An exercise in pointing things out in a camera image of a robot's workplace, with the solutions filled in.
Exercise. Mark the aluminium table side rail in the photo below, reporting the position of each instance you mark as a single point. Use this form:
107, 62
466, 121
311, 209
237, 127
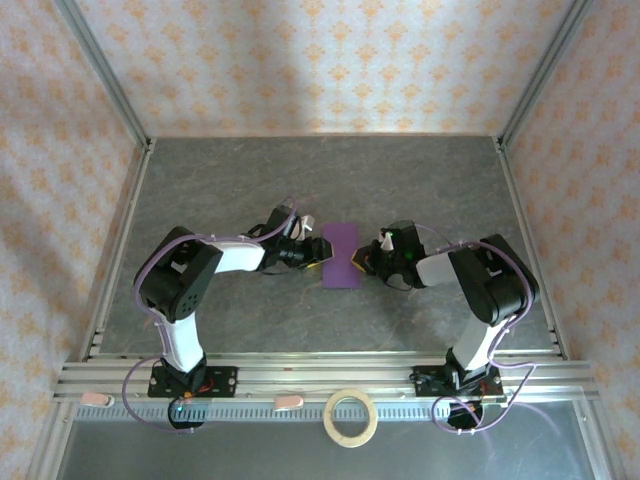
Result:
519, 210
131, 210

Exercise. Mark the beige tape roll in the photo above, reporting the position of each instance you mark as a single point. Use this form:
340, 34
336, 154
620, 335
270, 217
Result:
328, 418

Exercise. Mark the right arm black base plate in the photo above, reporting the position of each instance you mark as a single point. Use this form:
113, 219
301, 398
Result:
425, 385

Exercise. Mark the aluminium lower frame bar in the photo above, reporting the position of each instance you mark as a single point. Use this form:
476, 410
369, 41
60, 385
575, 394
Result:
597, 440
50, 440

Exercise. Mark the grey metal sheet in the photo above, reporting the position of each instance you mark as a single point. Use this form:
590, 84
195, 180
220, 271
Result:
250, 455

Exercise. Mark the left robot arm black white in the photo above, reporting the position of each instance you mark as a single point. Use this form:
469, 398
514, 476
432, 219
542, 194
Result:
235, 257

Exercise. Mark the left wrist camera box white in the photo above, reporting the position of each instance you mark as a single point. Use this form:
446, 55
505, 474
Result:
307, 223

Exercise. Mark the aluminium mounting rail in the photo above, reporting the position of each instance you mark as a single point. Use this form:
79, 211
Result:
325, 372

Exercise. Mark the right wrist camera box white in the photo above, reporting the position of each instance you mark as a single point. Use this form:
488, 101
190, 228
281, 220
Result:
387, 242

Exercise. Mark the purple square paper sheet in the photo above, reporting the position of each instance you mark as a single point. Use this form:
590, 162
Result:
340, 270

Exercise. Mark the aluminium corner post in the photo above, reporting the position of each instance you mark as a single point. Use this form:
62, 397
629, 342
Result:
105, 70
543, 70

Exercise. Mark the pink white clip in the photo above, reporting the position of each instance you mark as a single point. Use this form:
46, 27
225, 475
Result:
287, 402
95, 398

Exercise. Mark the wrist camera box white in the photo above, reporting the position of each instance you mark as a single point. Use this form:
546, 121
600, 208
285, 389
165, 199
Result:
307, 223
387, 242

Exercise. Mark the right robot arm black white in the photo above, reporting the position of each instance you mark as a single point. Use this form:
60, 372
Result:
495, 285

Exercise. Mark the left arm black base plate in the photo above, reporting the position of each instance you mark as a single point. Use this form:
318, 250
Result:
225, 382

